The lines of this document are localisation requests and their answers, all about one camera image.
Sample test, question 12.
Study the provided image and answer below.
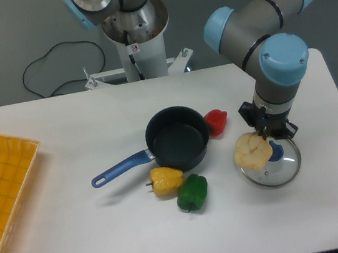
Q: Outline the yellow bell pepper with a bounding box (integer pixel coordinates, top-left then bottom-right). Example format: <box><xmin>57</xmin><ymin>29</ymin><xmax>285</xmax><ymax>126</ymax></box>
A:
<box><xmin>146</xmin><ymin>167</ymin><xmax>185</xmax><ymax>196</ymax></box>

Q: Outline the black cable on floor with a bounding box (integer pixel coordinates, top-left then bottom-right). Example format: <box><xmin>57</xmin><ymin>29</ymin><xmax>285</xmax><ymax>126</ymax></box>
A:
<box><xmin>17</xmin><ymin>36</ymin><xmax>110</xmax><ymax>102</ymax></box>

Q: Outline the red bell pepper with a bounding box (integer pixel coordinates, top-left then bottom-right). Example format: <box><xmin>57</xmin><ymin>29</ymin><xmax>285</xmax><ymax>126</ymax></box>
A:
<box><xmin>204</xmin><ymin>109</ymin><xmax>228</xmax><ymax>137</ymax></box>

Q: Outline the green bell pepper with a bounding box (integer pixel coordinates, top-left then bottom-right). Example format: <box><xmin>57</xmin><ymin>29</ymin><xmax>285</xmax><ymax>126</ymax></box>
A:
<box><xmin>177</xmin><ymin>173</ymin><xmax>208</xmax><ymax>212</ymax></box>

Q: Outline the glass lid blue knob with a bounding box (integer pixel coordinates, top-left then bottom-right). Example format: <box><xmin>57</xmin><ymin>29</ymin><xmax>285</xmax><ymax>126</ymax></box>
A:
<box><xmin>240</xmin><ymin>139</ymin><xmax>302</xmax><ymax>188</ymax></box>

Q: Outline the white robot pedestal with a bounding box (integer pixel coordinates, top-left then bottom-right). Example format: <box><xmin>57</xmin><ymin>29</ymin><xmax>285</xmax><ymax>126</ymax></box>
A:
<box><xmin>73</xmin><ymin>0</ymin><xmax>197</xmax><ymax>90</ymax></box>

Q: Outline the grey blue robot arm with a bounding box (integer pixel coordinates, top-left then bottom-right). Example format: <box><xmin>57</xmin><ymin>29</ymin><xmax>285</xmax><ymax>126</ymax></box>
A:
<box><xmin>64</xmin><ymin>0</ymin><xmax>313</xmax><ymax>139</ymax></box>

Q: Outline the round knotted bread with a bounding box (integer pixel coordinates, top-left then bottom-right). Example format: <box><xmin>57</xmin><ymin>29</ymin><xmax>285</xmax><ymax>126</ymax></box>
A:
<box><xmin>233</xmin><ymin>132</ymin><xmax>273</xmax><ymax>170</ymax></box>

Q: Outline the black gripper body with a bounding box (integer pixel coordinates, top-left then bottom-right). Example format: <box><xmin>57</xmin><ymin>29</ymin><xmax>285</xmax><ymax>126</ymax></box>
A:
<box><xmin>239</xmin><ymin>102</ymin><xmax>298</xmax><ymax>139</ymax></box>

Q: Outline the black pot blue handle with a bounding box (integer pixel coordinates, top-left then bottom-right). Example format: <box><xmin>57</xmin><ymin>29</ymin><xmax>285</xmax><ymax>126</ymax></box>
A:
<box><xmin>91</xmin><ymin>106</ymin><xmax>210</xmax><ymax>188</ymax></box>

